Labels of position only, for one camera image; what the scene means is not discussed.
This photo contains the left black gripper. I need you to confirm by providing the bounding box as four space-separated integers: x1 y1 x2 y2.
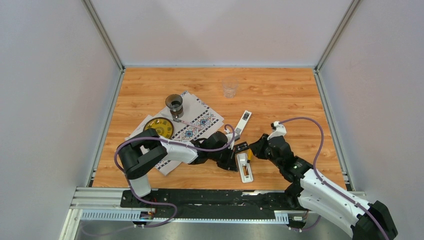
208 144 239 173

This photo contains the yellow handled screwdriver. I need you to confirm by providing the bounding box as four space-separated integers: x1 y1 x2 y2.
246 149 254 164

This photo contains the black remote control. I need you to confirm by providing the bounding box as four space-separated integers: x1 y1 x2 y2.
233 141 249 154

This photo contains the white remote battery bay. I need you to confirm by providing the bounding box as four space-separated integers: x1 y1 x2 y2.
235 153 254 184

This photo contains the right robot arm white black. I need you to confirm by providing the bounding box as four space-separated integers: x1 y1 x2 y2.
249 134 399 240

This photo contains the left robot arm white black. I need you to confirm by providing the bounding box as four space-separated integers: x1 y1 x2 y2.
114 124 236 208

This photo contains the white slim remote control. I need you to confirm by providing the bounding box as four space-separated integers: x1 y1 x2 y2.
234 110 252 137

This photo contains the patterned white placemat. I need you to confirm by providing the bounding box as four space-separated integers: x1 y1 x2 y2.
125 91 224 176

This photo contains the yellow black plate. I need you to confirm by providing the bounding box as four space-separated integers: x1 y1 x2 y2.
143 117 175 139

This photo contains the clear drinking glass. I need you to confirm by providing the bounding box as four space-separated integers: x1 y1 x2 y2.
222 77 239 99

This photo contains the dark smoked glass cup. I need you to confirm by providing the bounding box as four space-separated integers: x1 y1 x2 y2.
165 94 184 119

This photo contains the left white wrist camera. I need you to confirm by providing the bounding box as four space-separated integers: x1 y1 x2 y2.
225 130 240 150

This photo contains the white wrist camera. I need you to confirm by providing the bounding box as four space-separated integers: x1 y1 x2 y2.
225 130 240 150
267 121 287 141

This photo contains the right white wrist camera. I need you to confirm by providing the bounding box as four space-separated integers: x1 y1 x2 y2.
267 121 287 141

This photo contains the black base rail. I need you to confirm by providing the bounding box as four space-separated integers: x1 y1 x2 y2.
120 188 305 220

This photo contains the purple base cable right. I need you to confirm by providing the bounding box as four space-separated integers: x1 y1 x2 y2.
286 215 322 232

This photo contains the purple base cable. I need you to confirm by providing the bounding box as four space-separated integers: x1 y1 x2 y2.
286 215 322 232
127 185 178 228

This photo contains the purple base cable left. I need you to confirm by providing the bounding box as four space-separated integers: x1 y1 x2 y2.
127 185 178 228

